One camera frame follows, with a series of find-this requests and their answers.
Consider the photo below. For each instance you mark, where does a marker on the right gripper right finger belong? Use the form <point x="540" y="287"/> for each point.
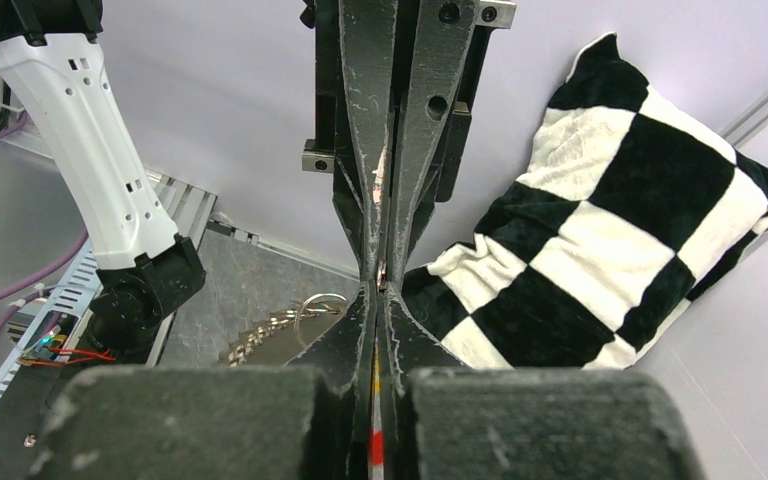
<point x="441" y="420"/>

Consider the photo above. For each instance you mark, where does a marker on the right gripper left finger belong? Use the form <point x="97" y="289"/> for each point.
<point x="308" y="419"/>

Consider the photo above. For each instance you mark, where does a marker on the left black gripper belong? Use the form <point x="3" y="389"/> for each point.
<point x="440" y="47"/>

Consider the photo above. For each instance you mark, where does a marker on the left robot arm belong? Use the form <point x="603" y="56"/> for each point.
<point x="51" y="60"/>

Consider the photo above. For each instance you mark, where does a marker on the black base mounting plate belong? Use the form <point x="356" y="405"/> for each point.
<point x="26" y="411"/>

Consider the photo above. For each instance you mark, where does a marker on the black white checkered pillow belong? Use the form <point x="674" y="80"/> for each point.
<point x="629" y="210"/>

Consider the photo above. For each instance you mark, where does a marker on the white slotted cable duct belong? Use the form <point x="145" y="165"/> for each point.
<point x="67" y="299"/>

